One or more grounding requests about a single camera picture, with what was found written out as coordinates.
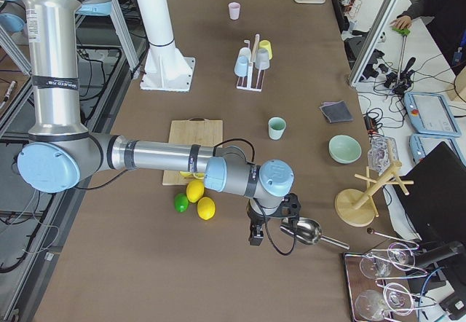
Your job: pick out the mint green cup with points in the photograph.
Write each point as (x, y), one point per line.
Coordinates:
(276, 128)

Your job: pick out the grey cup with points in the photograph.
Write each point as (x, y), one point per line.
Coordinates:
(262, 61)

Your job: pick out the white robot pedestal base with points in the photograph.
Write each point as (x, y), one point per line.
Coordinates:
(166, 68)

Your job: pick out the wooden cutting board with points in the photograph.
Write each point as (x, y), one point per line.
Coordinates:
(205, 132)

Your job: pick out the metal scoop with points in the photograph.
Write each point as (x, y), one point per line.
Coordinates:
(309, 232)

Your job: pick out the wine glass rack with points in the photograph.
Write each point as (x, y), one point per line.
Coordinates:
(377, 282)

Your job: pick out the black laptop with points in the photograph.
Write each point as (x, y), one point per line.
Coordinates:
(436, 201)

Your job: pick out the yellow lemon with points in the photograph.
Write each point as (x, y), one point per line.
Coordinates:
(195, 190)
(206, 208)

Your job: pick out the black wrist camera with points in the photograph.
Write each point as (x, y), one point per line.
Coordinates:
(290, 208)

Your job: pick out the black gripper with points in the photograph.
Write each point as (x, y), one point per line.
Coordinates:
(255, 218)

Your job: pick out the grey folded cloth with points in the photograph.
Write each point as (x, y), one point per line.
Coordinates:
(336, 112)

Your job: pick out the light blue cup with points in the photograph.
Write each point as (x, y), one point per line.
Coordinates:
(241, 66)

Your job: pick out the cream white cup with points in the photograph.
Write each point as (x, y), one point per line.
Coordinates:
(245, 52)

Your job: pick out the pink cup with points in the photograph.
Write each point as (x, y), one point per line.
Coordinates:
(234, 10)

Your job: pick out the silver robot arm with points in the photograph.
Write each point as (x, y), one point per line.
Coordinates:
(62, 151)

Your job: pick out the person's hand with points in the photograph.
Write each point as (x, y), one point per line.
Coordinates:
(402, 22)

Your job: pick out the glass container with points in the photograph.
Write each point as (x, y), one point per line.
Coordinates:
(378, 154)

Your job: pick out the mint green bowl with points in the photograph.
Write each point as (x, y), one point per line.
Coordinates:
(344, 149)

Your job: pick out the white wire cup rack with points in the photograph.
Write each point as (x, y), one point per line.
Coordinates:
(255, 78)

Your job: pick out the lemon slice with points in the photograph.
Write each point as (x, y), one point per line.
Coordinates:
(185, 174)

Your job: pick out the yellow cup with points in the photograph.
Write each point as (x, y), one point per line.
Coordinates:
(266, 44)

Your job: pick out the green lime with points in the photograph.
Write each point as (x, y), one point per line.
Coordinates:
(181, 202)

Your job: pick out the blue teach pendant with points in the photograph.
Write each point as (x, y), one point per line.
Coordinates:
(422, 144)
(429, 113)

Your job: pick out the wooden mug tree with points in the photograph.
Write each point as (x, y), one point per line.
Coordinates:
(357, 208)

